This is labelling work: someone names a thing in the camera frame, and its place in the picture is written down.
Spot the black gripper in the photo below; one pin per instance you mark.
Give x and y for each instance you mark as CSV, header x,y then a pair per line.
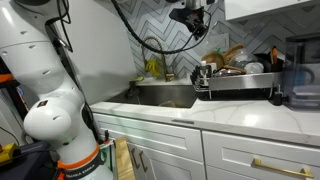
x,y
192,16

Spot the clear plastic container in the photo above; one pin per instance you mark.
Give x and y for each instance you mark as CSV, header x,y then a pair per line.
x,y
247,62

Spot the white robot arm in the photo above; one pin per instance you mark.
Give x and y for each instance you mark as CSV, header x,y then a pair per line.
x,y
56,118

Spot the black cup holder rack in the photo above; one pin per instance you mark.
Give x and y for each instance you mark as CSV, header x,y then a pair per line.
x,y
202,74

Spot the white upper cabinet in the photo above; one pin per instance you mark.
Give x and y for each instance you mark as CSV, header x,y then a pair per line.
x,y
243,9

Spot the white cabinet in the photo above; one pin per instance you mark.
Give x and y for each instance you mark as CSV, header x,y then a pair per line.
x,y
178,153
243,9

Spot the wooden bowl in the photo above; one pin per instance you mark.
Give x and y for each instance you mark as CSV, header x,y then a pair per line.
x,y
221,59

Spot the yellow rubber glove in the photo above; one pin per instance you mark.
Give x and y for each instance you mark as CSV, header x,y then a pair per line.
x,y
152,67

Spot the steel dish drying rack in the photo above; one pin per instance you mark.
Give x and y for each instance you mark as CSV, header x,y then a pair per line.
x,y
239,87

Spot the stainless steel sink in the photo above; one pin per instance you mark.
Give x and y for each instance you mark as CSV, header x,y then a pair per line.
x,y
173,94

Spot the yellow green sponge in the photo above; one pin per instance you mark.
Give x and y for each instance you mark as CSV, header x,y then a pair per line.
x,y
137,79

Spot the white lower cabinet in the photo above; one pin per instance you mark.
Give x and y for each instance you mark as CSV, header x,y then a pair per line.
x,y
178,153

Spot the wooden cutting board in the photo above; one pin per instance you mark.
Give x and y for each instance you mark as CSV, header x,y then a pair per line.
x,y
124,166

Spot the white wall outlet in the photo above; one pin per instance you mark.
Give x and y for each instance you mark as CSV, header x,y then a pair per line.
x,y
220,42

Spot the orange handled utensil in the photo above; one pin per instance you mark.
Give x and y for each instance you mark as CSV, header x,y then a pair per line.
x,y
274,55

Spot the gold drawer handle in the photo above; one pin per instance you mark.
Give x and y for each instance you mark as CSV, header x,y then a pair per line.
x,y
304,173

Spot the gold cabinet door handle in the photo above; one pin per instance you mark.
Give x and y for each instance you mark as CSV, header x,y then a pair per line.
x,y
145,168

